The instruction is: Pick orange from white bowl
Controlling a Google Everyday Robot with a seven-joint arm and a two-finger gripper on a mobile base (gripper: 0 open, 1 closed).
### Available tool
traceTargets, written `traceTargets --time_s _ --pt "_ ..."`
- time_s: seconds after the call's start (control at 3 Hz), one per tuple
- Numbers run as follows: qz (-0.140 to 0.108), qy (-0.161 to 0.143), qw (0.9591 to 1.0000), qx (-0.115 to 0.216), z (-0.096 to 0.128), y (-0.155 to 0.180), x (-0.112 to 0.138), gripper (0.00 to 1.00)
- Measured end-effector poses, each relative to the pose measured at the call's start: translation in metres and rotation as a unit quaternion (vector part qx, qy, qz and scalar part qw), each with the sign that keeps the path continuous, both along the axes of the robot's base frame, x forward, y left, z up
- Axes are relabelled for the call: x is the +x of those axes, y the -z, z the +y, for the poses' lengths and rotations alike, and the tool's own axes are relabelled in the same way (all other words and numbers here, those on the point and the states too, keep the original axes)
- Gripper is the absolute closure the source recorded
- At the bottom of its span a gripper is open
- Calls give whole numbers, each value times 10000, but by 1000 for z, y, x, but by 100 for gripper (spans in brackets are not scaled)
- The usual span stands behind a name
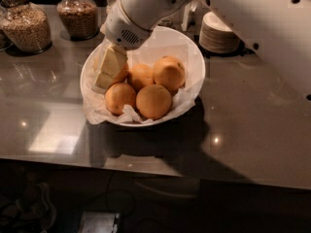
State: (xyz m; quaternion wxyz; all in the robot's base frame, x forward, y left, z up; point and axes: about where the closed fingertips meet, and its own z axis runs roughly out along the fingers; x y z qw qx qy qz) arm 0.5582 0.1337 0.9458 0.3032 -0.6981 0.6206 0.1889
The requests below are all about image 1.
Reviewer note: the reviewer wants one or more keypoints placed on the silver box under table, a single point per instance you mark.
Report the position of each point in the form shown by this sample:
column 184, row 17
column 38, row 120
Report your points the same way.
column 100, row 222

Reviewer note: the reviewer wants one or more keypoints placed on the orange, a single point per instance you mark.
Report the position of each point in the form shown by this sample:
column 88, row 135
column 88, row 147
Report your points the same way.
column 170, row 72
column 153, row 101
column 139, row 76
column 119, row 95
column 113, row 69

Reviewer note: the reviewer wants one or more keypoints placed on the tall stack paper plates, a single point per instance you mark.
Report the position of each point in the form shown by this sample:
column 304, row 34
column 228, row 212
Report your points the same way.
column 216, row 37

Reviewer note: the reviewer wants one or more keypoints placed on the white paper liner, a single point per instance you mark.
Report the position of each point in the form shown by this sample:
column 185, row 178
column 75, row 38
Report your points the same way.
column 97, row 109

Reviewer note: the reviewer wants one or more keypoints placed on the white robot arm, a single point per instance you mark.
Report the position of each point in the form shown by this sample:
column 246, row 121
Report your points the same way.
column 278, row 31

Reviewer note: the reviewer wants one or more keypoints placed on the glass jar at edge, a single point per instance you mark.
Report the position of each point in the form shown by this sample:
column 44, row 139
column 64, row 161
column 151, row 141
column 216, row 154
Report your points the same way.
column 4, row 40

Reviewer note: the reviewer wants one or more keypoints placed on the orange bottom front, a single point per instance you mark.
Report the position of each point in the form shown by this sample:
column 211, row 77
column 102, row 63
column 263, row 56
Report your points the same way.
column 153, row 101

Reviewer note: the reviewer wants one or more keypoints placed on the glass jar brown cereal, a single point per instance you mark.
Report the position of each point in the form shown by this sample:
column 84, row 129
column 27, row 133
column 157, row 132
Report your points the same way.
column 79, row 17

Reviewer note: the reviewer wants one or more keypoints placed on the large glass jar grains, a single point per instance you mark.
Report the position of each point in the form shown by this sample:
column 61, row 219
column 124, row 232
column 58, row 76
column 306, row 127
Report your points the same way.
column 27, row 27

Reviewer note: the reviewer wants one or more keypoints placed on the white upright post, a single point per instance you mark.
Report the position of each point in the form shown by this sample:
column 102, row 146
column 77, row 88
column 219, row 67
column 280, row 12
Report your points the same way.
column 189, row 15

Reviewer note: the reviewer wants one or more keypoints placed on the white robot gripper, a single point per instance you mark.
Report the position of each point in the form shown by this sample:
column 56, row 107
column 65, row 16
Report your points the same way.
column 123, row 28

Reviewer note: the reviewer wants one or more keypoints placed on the white ceramic bowl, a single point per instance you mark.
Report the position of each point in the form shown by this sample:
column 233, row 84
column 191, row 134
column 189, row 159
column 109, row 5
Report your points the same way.
column 168, row 39

